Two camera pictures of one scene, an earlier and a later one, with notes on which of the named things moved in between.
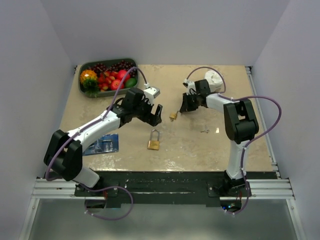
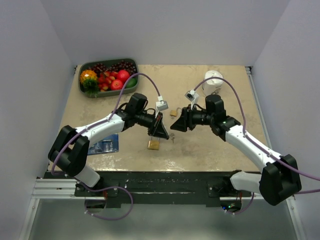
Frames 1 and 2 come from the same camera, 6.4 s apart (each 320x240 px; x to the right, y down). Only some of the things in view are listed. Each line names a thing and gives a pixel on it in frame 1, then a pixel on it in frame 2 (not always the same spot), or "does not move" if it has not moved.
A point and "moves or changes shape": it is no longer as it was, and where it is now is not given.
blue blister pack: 107,143 does not move
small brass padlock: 173,115 moves or changes shape
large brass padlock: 154,145 does not move
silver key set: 206,130 -> 173,136
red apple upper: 121,74 does not move
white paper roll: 214,80 does not move
